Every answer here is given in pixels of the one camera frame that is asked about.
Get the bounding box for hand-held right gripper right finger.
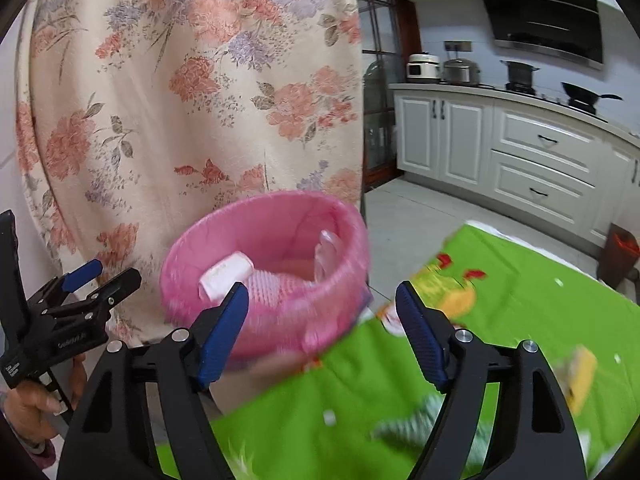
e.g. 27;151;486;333
395;280;587;480

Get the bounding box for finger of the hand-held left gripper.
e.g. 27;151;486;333
47;267;142;331
27;259;104;312

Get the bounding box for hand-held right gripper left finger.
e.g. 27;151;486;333
56;282;250;480

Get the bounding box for white plastic bottle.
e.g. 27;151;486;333
199;253;252;300

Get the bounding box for pink lined trash bin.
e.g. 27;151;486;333
160;191;372;411

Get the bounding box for clear plastic wrapper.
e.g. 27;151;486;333
314;230;347;282

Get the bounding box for person's left forearm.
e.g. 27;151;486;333
0;435;58;472

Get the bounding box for person's left hand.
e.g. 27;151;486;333
0;355;88;453

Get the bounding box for green striped wrapper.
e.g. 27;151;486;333
372;394;497;467

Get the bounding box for green printed tablecloth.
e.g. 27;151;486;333
155;224;640;480

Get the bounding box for yellow sponge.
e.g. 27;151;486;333
559;345;599;415

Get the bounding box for floral printed cloth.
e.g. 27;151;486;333
14;0;367;348

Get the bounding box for white lower cabinets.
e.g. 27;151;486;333
389;83;640;263

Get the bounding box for brown floor bin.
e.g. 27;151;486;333
597;223;640;292

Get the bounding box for dark framed glass door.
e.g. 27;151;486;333
352;0;418;193

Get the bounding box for steel pressure cooker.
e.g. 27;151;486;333
442;58;482;87

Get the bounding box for white rice cooker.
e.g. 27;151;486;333
406;53;442;84

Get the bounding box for black cooking pot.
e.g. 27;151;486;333
501;60;542;93

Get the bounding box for black wok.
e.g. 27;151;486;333
561;81;624;112

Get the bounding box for black range hood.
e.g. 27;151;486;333
472;0;606;71

